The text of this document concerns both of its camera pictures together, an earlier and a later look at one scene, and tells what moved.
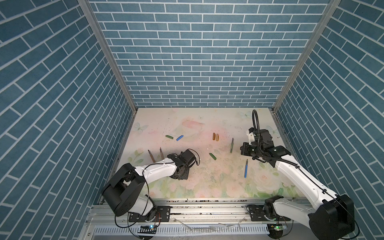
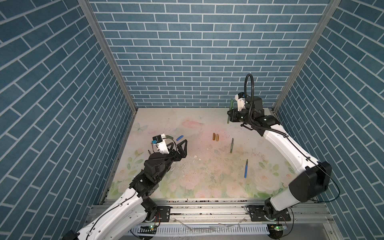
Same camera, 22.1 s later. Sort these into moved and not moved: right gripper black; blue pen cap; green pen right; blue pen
Moved: right gripper black
Not moved: green pen right; blue pen cap; blue pen
